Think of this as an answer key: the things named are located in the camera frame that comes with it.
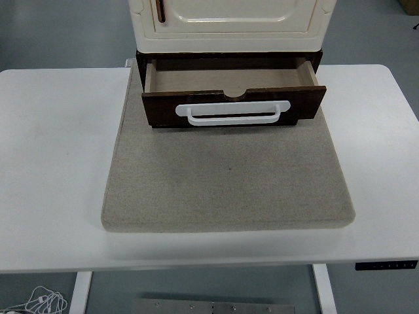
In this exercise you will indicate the white table leg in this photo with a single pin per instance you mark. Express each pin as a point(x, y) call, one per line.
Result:
point(80, 292)
point(324, 289)

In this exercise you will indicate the cream plastic cabinet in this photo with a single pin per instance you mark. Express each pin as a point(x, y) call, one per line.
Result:
point(229, 39)

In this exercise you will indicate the beige fabric mat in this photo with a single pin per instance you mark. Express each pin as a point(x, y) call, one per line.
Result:
point(226, 176)

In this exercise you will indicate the dark wood drawer casing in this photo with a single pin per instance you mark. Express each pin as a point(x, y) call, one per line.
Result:
point(140, 68)

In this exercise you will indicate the black table control panel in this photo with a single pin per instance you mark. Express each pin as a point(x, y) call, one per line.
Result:
point(386, 265)

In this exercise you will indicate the small grey bracket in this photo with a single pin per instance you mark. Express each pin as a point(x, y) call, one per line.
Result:
point(128, 62)

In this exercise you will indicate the dark wood drawer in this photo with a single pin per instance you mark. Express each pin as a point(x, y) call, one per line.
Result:
point(304, 101)

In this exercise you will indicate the cardboard box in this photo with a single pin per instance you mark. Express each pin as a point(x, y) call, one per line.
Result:
point(410, 6)

